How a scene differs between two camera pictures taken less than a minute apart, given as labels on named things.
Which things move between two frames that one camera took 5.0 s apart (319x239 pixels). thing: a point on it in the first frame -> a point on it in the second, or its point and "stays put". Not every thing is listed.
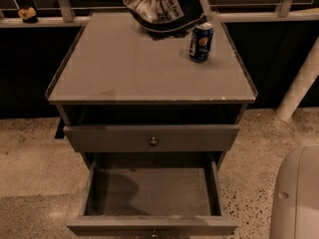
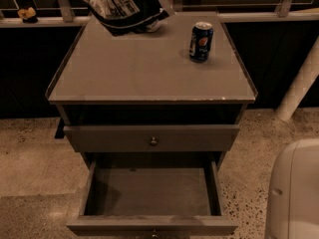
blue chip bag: x=173 y=10 -> x=124 y=8
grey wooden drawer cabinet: x=130 y=102 stays put
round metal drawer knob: x=153 y=140 stays put
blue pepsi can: x=201 y=43 stays put
